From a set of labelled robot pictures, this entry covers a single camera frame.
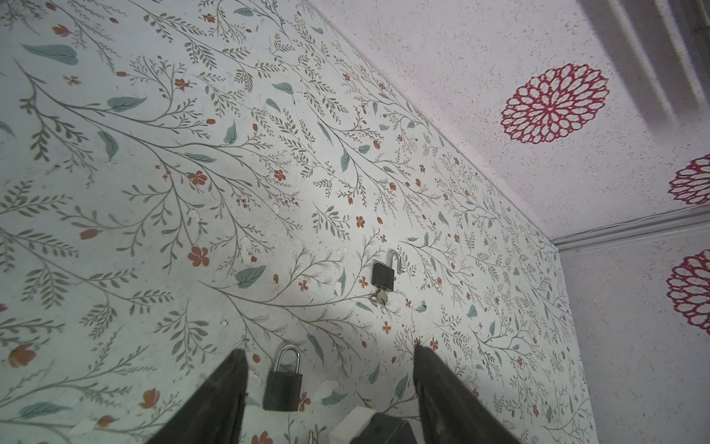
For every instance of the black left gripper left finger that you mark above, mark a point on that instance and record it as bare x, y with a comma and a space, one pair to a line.
214, 413

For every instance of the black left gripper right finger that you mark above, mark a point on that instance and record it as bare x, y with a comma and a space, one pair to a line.
448, 410

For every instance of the black padlock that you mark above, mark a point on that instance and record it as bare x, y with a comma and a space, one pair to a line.
384, 274
283, 388

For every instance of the silver key with ring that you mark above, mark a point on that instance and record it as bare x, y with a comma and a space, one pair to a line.
380, 298

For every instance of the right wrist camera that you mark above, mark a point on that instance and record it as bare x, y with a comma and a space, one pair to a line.
367, 426

